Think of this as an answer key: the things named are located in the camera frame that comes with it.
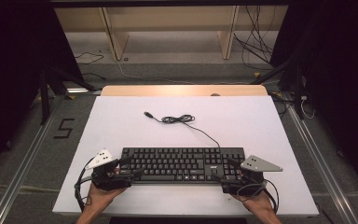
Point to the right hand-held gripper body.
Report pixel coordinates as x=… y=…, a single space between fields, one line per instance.
x=245 y=186

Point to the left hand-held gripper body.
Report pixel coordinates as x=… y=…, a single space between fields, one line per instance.
x=108 y=180

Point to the black computer keyboard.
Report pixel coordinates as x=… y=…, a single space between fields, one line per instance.
x=174 y=165

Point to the person's left hand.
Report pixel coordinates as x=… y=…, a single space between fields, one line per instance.
x=101 y=194

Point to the person's right hand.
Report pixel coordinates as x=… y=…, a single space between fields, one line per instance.
x=256 y=202

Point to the light wooden table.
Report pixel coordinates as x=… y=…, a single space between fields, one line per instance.
x=167 y=90

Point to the black metal stand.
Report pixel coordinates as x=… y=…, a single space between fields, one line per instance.
x=45 y=99
x=298 y=93

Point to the dark curtain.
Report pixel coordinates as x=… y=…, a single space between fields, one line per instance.
x=12 y=62
x=341 y=77

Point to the light wooden shelf unit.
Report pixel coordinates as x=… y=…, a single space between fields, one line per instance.
x=167 y=18

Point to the silver metal floor rail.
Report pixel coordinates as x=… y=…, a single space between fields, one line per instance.
x=323 y=174
x=21 y=174

